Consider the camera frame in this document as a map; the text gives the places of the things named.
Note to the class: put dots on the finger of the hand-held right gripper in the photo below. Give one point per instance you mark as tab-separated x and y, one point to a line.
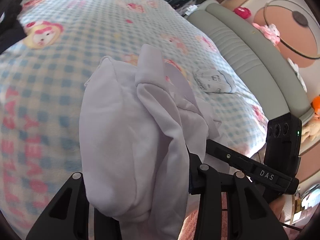
230	155

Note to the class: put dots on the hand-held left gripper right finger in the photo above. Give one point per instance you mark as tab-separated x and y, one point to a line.
197	177

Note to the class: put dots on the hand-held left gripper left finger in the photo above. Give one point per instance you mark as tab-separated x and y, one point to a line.
107	230

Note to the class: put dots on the white shirt with navy trim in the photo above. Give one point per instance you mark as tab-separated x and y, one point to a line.
120	142

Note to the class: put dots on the person's right hand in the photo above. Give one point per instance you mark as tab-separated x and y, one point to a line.
278	206

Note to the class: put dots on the beige plush toy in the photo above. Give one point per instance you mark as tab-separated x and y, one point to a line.
311	132

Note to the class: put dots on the orange plush toy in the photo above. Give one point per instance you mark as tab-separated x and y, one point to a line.
316	107

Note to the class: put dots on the folded white printed garment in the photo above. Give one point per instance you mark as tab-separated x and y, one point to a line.
213	81

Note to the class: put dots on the white plush toy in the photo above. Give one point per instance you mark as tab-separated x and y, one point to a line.
297	75

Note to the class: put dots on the grey padded headboard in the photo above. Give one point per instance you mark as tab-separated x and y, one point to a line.
250	62

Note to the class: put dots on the pink cat plush toy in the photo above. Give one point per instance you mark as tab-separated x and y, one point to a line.
268	32

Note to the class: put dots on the red plush toy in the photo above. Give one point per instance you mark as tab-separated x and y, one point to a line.
242	12

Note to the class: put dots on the white charger plug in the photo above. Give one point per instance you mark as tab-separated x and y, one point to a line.
190	10

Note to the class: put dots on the blue checked printed blanket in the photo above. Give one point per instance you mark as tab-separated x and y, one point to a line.
50	80

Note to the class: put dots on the black garment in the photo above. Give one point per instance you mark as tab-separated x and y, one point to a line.
11	32

